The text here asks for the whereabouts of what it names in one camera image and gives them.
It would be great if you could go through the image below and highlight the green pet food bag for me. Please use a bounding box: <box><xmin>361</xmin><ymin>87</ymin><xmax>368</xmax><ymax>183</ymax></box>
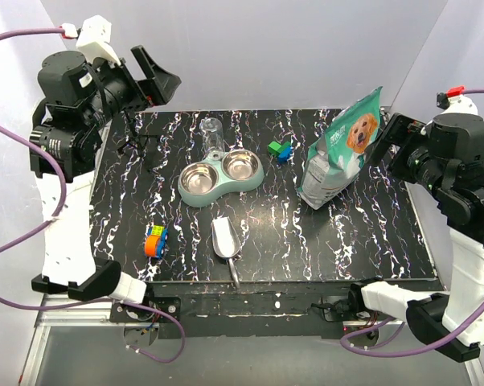
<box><xmin>298</xmin><ymin>86</ymin><xmax>382</xmax><ymax>210</ymax></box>

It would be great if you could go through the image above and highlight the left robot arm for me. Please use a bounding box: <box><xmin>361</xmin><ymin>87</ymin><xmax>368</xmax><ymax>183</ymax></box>
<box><xmin>29</xmin><ymin>46</ymin><xmax>181</xmax><ymax>322</ymax></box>

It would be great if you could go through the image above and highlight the black microphone tripod stand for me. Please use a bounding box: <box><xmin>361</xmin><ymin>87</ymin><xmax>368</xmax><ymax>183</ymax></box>
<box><xmin>117</xmin><ymin>112</ymin><xmax>161</xmax><ymax>173</ymax></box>

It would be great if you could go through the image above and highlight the green toy block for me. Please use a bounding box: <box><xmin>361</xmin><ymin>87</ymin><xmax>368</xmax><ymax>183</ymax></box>
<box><xmin>267</xmin><ymin>141</ymin><xmax>281</xmax><ymax>157</ymax></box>

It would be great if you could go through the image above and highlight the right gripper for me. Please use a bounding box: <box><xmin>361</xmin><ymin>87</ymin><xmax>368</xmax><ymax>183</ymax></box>
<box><xmin>363</xmin><ymin>112</ymin><xmax>451</xmax><ymax>201</ymax></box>

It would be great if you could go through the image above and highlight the mint double pet bowl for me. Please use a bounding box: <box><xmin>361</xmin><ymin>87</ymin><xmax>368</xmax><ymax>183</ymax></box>
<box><xmin>178</xmin><ymin>149</ymin><xmax>264</xmax><ymax>207</ymax></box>

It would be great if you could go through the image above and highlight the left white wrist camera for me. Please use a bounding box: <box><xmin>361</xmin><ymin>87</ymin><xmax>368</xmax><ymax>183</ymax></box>
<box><xmin>76</xmin><ymin>15</ymin><xmax>121</xmax><ymax>65</ymax></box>

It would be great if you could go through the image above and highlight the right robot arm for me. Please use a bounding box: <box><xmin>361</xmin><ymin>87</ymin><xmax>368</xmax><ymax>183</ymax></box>
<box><xmin>348</xmin><ymin>113</ymin><xmax>484</xmax><ymax>363</ymax></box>

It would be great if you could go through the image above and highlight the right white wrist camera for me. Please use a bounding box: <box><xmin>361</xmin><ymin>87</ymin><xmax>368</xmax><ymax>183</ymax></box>
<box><xmin>436</xmin><ymin>85</ymin><xmax>478</xmax><ymax>116</ymax></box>

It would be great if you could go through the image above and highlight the clear water bottle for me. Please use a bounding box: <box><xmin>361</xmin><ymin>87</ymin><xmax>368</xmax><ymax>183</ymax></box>
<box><xmin>199</xmin><ymin>117</ymin><xmax>225</xmax><ymax>160</ymax></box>

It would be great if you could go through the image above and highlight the black mounting plate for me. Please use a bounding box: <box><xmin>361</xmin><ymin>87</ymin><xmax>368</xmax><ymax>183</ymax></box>
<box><xmin>109</xmin><ymin>281</ymin><xmax>392</xmax><ymax>341</ymax></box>

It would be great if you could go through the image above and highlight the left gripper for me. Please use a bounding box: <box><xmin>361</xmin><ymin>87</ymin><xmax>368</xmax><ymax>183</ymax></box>
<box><xmin>84</xmin><ymin>45</ymin><xmax>183</xmax><ymax>129</ymax></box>

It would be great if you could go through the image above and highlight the blue toy block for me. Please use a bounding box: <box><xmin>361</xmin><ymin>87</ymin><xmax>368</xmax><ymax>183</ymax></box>
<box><xmin>277</xmin><ymin>142</ymin><xmax>292</xmax><ymax>164</ymax></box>

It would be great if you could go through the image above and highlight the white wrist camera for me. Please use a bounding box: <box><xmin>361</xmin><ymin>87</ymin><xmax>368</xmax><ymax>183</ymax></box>
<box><xmin>76</xmin><ymin>15</ymin><xmax>121</xmax><ymax>65</ymax></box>
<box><xmin>436</xmin><ymin>85</ymin><xmax>478</xmax><ymax>116</ymax></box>

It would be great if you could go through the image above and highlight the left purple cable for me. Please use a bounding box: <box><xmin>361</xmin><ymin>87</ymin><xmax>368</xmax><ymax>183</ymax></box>
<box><xmin>0</xmin><ymin>26</ymin><xmax>187</xmax><ymax>364</ymax></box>

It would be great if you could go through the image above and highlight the metal food scoop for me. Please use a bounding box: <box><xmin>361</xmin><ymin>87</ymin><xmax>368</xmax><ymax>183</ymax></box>
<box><xmin>211</xmin><ymin>217</ymin><xmax>240</xmax><ymax>290</ymax></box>

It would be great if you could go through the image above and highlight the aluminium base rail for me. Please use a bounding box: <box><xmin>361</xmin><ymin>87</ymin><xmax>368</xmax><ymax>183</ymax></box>
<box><xmin>19</xmin><ymin>302</ymin><xmax>484</xmax><ymax>385</ymax></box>

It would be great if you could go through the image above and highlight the orange blue toy car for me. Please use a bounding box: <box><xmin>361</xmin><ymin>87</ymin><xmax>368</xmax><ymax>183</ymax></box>
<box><xmin>144</xmin><ymin>225</ymin><xmax>168</xmax><ymax>259</ymax></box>

